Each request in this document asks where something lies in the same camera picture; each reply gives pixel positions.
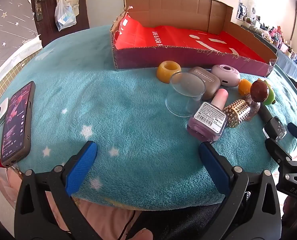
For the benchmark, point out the pink round device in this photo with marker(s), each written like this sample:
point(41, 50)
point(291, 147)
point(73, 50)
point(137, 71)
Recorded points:
point(225, 76)

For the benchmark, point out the pink nail polish bottle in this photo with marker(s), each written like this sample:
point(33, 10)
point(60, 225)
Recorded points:
point(208, 120)

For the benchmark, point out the gold studded bottle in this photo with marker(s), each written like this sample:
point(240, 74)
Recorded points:
point(237, 112)

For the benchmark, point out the smartphone in dark case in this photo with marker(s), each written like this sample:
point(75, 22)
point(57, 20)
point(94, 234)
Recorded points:
point(16, 122)

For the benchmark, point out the red paper liner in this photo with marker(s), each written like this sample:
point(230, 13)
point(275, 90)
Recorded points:
point(188, 38)

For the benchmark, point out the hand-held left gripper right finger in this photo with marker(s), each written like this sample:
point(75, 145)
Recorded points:
point(214, 165)

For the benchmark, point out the taupe eye shadow case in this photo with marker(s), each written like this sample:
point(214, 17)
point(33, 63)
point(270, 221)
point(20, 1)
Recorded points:
point(209, 85)

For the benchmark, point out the cardboard box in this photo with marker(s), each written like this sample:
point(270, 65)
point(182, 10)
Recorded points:
point(175, 7)

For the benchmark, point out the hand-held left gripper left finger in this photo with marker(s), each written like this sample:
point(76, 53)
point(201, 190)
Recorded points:
point(82, 165)

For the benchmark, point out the green squishy toy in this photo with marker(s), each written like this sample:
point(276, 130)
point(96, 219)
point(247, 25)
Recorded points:
point(272, 96)

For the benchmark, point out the dark brown door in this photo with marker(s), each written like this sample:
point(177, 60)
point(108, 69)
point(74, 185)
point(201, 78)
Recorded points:
point(46, 17)

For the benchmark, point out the person's right forearm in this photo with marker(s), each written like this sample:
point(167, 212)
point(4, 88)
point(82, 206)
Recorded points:
point(295, 212)

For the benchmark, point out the glass bottle brown round cap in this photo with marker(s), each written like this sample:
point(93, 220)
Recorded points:
point(259, 91)

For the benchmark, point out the orange plastic ball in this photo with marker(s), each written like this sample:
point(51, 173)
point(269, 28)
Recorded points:
point(245, 87)

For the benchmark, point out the pile of table knickknacks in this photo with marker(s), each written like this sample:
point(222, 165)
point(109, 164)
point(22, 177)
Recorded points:
point(275, 36)

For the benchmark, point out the blue cloth covered table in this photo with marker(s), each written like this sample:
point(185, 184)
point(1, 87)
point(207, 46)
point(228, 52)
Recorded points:
point(290, 67)

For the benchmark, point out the clear plastic cup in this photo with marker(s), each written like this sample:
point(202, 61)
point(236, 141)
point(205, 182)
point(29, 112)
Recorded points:
point(183, 97)

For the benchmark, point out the translucent plastic bag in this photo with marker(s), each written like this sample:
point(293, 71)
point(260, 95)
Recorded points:
point(64, 17)

